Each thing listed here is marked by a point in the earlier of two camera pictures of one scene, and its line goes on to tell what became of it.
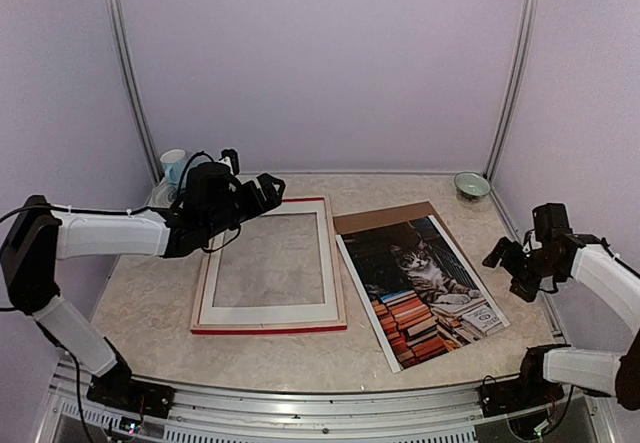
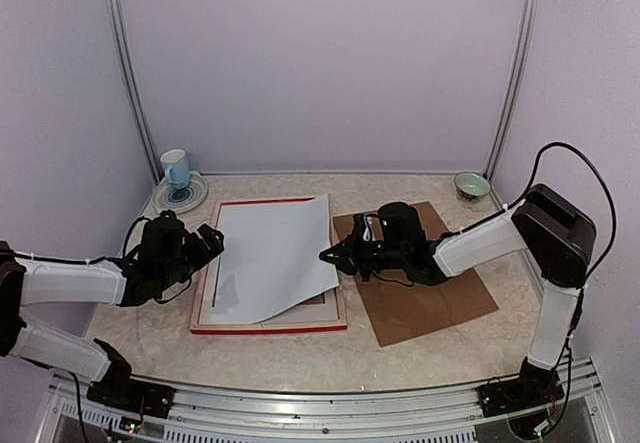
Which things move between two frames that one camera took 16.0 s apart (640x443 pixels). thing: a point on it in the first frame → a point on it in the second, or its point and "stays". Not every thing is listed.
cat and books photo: [425, 299] → [270, 262]
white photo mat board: [328, 309] → [322, 309]
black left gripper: [268, 190] → [215, 246]
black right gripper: [526, 290] → [347, 258]
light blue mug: [174, 163] stays
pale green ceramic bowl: [471, 185] stays
